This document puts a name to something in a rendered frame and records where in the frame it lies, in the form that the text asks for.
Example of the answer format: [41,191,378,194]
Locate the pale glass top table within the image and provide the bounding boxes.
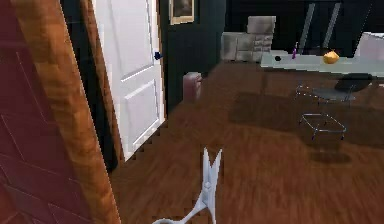
[260,49,384,78]

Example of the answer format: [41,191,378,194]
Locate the white armchair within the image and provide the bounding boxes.
[353,31,384,62]

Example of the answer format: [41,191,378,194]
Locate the black seat wire chair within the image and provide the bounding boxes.
[294,72,374,141]

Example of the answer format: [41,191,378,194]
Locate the white panelled room door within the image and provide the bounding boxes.
[91,0,167,162]

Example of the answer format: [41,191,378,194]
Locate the gold framed wall picture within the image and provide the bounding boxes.
[168,0,196,26]

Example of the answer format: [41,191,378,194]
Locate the brown wooden door frame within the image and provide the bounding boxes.
[9,0,126,224]

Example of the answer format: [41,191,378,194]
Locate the white scissors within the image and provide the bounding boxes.
[151,146,224,224]

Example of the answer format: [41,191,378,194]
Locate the orange round fruit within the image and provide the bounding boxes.
[322,50,340,65]

